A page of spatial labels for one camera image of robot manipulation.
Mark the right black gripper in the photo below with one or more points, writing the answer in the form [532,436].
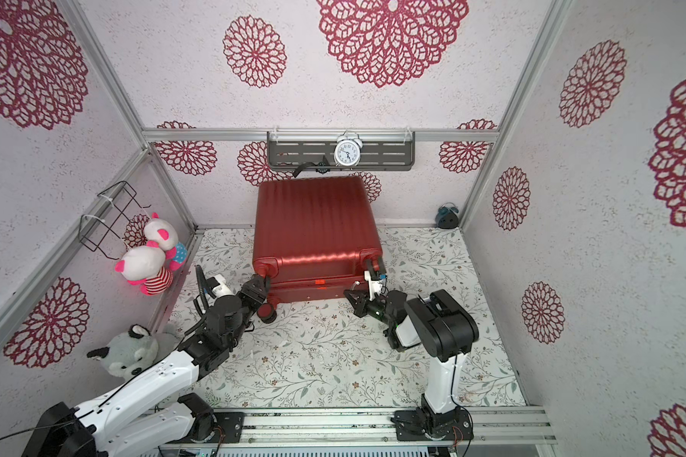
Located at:
[369,303]

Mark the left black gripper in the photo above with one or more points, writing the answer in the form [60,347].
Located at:
[252,296]

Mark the red hard-shell suitcase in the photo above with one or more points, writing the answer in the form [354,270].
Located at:
[314,239]

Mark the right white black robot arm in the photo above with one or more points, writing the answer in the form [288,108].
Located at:
[447,333]

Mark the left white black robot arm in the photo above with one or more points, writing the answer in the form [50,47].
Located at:
[117,423]

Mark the floral patterned table mat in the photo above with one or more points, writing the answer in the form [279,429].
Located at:
[319,354]

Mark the upper white pink plush toy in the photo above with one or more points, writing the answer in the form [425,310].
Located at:
[161,234]

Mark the white pink plush toy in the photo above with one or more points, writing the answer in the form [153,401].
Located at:
[161,234]
[144,267]

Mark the lower white pink plush toy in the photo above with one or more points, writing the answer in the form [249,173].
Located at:
[144,267]

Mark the small teal black device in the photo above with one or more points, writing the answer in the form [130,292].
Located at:
[447,217]

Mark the grey husky plush toy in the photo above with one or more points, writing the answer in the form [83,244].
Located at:
[133,351]

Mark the white alarm clock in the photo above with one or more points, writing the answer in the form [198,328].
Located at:
[348,150]

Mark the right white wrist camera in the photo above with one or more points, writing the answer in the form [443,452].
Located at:
[376,283]

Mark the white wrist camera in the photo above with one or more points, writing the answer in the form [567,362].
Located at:
[217,286]
[376,283]

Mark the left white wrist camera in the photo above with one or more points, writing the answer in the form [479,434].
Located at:
[217,286]

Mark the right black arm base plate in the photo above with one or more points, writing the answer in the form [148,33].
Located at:
[420,425]

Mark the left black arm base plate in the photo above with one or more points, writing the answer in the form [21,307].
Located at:
[221,427]

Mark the grey metal wall shelf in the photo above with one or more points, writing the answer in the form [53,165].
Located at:
[314,152]

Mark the black wire wall basket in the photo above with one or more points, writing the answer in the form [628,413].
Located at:
[119,224]

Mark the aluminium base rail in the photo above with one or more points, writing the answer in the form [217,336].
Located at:
[372,427]

